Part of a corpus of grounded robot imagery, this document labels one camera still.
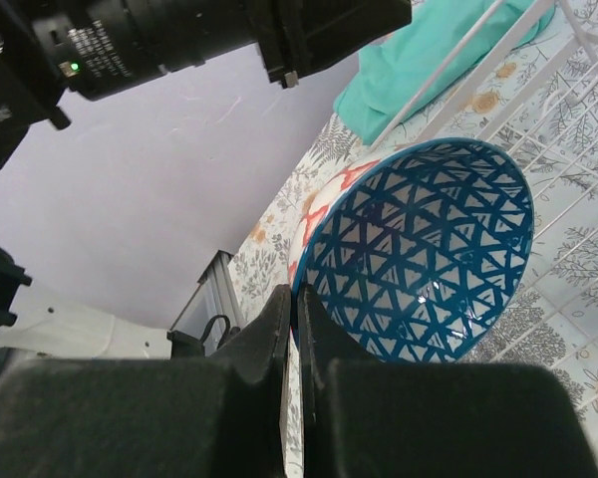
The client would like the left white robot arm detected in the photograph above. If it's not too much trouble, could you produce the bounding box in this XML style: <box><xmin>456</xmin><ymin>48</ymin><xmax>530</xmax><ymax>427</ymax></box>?
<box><xmin>0</xmin><ymin>1</ymin><xmax>412</xmax><ymax>359</ymax></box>

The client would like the aluminium frame rail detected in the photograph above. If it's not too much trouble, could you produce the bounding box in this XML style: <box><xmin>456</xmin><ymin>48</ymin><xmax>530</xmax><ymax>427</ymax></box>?
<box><xmin>171</xmin><ymin>251</ymin><xmax>245</xmax><ymax>338</ymax></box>

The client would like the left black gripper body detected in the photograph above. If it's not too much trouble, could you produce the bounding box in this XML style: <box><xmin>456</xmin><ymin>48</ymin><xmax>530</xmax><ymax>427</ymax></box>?
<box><xmin>0</xmin><ymin>0</ymin><xmax>412</xmax><ymax>169</ymax></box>

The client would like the teal cloth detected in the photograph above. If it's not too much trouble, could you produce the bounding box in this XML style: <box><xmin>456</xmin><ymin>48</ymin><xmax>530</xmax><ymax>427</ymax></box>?
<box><xmin>333</xmin><ymin>0</ymin><xmax>531</xmax><ymax>145</ymax></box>

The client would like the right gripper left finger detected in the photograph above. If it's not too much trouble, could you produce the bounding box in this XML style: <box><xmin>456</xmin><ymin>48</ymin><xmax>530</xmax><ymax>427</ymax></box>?
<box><xmin>0</xmin><ymin>285</ymin><xmax>292</xmax><ymax>477</ymax></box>

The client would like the blue white patterned bowl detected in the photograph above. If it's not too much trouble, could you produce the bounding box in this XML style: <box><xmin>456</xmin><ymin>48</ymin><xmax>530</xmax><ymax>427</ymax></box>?
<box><xmin>288</xmin><ymin>137</ymin><xmax>534</xmax><ymax>363</ymax></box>

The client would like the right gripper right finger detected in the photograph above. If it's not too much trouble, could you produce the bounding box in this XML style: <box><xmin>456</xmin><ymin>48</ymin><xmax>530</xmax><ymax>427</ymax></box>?
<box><xmin>298</xmin><ymin>286</ymin><xmax>598</xmax><ymax>477</ymax></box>

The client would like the white wire dish rack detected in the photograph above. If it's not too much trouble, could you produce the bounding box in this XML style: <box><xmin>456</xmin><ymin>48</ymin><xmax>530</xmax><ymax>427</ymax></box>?
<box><xmin>368</xmin><ymin>0</ymin><xmax>598</xmax><ymax>379</ymax></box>

